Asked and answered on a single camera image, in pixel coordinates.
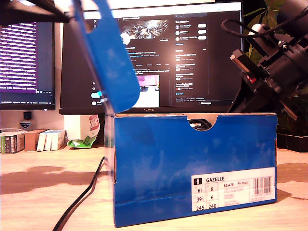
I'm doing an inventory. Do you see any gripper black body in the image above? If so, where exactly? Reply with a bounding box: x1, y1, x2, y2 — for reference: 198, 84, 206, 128
229, 39, 303, 120

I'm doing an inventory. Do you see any blue shoebox with hinged lid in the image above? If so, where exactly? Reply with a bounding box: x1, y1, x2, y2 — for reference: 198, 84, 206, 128
71, 0, 279, 229

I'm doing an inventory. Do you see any brown cardboard box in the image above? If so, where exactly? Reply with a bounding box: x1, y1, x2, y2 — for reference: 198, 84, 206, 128
24, 129, 49, 152

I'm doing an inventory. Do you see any green and white box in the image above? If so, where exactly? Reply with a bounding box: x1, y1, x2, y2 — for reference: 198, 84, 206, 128
9, 131, 26, 154
0, 134, 13, 155

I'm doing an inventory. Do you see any white and blue box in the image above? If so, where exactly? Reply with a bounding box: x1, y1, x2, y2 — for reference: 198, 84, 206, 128
37, 131, 47, 152
51, 129, 67, 151
44, 131, 53, 152

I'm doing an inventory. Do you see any computer monitor with purple terminal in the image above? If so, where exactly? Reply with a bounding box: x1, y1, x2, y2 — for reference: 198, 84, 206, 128
0, 21, 56, 111

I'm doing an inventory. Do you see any leafy plant in black square pot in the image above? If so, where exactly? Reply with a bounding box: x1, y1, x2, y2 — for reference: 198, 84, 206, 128
243, 0, 308, 153

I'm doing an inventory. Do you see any black shoe with laces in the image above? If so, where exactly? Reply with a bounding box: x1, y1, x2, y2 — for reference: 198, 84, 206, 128
189, 118, 214, 131

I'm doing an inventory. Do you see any black Huawei computer monitor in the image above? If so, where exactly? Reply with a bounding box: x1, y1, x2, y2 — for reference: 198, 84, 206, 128
59, 1, 244, 115

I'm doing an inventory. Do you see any green and red snack bag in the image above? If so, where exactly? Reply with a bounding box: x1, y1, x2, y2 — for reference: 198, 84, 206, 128
67, 114, 101, 149

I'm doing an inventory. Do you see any black looping arm cable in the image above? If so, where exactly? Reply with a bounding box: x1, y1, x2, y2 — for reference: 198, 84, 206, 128
221, 9, 308, 39

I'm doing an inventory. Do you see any white wrist camera on bracket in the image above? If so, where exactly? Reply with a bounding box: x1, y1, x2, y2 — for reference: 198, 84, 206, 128
247, 22, 282, 59

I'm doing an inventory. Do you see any black cable on table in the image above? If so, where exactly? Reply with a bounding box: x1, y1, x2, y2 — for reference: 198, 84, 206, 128
52, 155, 107, 231

